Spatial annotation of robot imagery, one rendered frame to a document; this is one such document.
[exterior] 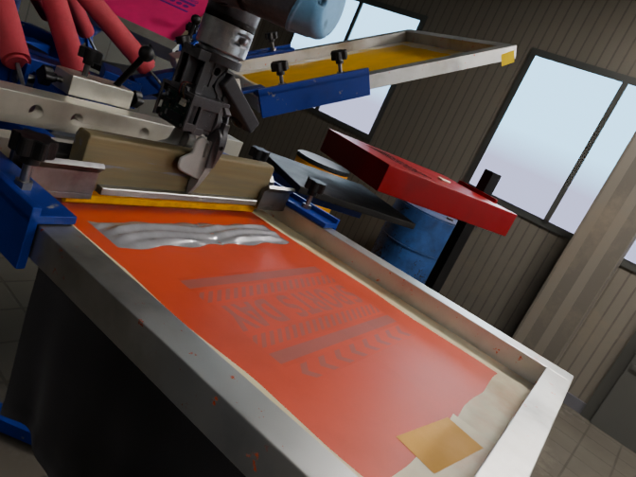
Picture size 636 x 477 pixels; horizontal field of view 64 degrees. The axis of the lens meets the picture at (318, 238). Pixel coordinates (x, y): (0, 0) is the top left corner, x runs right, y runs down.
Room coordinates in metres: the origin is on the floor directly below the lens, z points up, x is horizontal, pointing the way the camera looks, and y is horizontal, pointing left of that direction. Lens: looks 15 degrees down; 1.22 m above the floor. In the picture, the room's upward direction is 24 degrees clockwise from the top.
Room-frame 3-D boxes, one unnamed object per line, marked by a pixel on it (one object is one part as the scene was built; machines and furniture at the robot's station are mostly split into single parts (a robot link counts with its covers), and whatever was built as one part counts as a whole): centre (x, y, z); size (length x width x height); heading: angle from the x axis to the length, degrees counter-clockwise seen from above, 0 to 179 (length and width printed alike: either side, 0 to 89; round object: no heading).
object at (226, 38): (0.76, 0.24, 1.23); 0.08 x 0.08 x 0.05
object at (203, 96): (0.76, 0.24, 1.15); 0.09 x 0.08 x 0.12; 151
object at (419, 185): (1.92, -0.25, 1.06); 0.61 x 0.46 x 0.12; 121
